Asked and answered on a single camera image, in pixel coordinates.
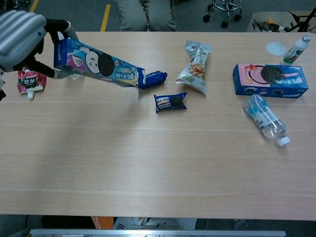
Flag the red drink pouch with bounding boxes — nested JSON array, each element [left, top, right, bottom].
[[17, 67, 47, 100]]

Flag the black and yellow tool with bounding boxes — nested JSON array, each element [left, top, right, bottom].
[[256, 19, 279, 32]]

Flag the clear bottle blue label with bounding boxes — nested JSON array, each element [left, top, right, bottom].
[[243, 93, 291, 147]]

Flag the chrome stool base with casters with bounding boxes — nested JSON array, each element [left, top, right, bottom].
[[202, 0, 243, 28]]

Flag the black metal frame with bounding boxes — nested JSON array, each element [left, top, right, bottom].
[[0, 0, 33, 11]]

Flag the aluminium rail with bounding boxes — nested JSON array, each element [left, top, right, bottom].
[[29, 229, 287, 237]]

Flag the blue and pink Oreo box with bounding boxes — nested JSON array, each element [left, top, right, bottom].
[[232, 63, 309, 99]]

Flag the white yogurt bottle green label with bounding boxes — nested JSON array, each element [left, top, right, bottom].
[[279, 35, 312, 66]]

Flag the silver peanut snack bag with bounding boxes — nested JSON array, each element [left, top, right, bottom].
[[175, 40, 212, 97]]

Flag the black tripod stand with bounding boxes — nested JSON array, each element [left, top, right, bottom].
[[287, 7, 316, 33]]

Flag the long blue Oreo box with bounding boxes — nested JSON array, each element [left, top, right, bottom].
[[53, 31, 147, 89]]

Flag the blue Oreo snack pack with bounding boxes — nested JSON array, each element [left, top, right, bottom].
[[144, 71, 168, 88], [154, 92, 188, 114]]

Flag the seated person khaki trousers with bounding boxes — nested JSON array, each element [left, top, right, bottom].
[[116, 0, 177, 32]]

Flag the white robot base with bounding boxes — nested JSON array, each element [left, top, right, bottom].
[[113, 217, 198, 230]]

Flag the white round lid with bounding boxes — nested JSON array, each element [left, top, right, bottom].
[[266, 41, 288, 57]]

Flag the orange panel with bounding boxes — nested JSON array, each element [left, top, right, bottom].
[[91, 216, 114, 230]]

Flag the white storage bin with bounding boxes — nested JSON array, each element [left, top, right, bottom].
[[246, 11, 301, 33]]

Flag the left silver and black robot hand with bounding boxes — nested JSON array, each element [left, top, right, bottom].
[[0, 10, 84, 79]]

